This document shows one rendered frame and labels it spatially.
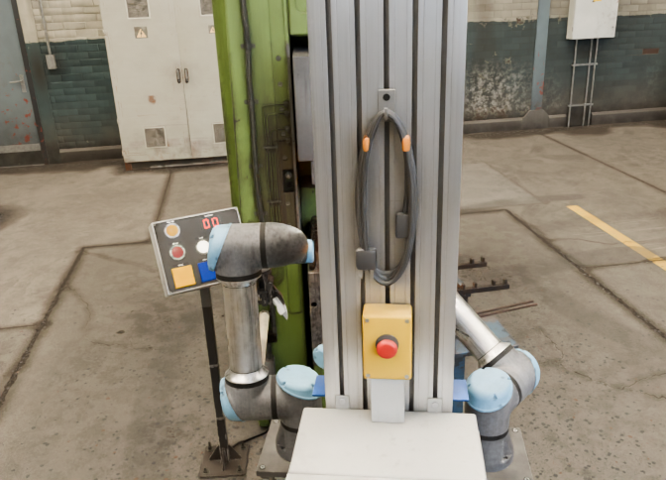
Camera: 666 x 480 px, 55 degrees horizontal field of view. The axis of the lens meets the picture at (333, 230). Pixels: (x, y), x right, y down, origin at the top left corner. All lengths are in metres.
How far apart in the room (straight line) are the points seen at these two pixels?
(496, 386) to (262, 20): 1.60
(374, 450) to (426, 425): 0.12
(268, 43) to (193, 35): 5.12
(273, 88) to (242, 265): 1.16
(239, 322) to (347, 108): 0.76
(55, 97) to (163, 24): 1.80
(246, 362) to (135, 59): 6.33
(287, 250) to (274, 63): 1.17
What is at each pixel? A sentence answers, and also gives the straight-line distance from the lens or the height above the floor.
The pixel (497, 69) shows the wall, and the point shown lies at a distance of 9.09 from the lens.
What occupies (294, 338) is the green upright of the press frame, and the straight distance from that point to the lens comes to 2.99.
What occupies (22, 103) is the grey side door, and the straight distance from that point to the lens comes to 8.81.
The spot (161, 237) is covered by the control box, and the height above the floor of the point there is 1.15.
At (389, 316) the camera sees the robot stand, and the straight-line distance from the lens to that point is 1.14.
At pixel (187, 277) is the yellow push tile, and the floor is 1.01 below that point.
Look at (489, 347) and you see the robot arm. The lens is 1.83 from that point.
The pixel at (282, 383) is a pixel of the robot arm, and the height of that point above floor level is 1.05.
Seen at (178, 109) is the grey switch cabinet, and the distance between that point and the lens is 7.80.
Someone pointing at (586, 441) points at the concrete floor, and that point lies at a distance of 3.31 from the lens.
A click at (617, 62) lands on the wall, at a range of 9.89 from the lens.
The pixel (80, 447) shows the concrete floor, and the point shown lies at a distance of 3.42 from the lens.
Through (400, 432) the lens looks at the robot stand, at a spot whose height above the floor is 1.23.
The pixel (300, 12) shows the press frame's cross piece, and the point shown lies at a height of 1.91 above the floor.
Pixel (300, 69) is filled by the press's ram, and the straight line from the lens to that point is 2.45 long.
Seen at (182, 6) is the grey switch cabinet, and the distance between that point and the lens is 7.67.
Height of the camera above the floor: 2.01
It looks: 21 degrees down
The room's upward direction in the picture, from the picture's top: 2 degrees counter-clockwise
